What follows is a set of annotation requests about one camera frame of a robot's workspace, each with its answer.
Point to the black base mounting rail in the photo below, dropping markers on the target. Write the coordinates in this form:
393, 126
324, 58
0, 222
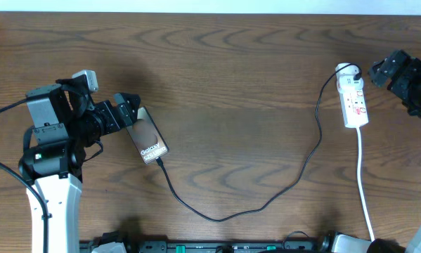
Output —
120, 242

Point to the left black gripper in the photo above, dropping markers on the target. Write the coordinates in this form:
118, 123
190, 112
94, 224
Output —
127, 117

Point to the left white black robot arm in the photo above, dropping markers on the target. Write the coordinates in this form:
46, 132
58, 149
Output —
66, 122

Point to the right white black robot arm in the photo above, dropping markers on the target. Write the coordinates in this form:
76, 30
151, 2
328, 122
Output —
344, 243

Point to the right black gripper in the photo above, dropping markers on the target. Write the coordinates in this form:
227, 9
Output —
412, 67

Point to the white power strip red switches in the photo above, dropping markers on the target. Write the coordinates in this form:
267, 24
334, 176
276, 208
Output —
350, 87

